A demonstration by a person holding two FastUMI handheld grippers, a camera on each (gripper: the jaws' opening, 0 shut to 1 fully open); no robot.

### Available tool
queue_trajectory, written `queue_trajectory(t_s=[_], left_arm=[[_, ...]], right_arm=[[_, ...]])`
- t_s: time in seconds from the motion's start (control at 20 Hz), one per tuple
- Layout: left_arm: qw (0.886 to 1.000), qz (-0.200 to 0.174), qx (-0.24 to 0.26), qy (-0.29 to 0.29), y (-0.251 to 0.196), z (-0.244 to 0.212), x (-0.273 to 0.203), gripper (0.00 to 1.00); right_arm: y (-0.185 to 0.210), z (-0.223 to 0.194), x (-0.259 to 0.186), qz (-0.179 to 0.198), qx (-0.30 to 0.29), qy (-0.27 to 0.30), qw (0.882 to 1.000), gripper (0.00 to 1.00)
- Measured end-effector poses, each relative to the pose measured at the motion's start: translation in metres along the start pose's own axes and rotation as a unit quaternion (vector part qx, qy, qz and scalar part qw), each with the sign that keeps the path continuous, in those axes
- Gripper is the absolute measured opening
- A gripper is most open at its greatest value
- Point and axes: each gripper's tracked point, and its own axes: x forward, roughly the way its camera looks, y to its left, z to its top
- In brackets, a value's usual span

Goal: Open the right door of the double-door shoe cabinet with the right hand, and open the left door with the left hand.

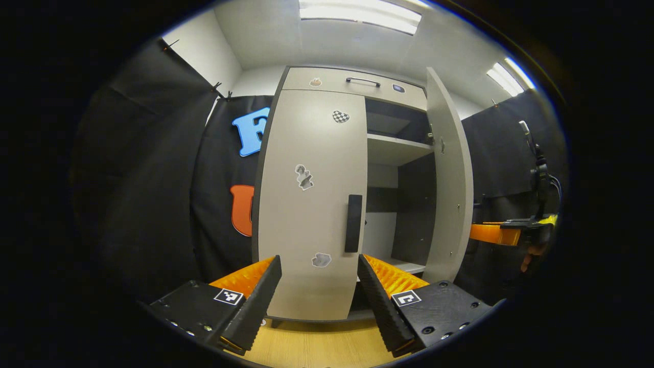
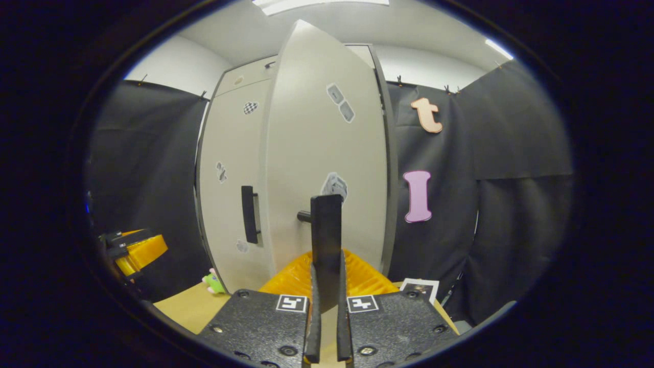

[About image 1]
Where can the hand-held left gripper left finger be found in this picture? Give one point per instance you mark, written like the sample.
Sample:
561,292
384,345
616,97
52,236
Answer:
258,301

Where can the ceiling light panel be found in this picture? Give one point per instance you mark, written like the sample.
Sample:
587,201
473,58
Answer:
357,13
508,76

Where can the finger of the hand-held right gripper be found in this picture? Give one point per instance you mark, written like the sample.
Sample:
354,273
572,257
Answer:
490,234

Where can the grey double-door shoe cabinet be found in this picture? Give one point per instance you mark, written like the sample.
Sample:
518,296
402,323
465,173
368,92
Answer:
414,204

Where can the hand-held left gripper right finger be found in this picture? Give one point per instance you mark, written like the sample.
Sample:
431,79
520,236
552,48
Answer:
380,301

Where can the grey cabinet door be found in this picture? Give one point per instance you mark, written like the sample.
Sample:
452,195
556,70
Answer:
306,220
449,179

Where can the white cabinet shelf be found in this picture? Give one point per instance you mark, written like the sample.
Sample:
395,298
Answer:
409,266
393,148

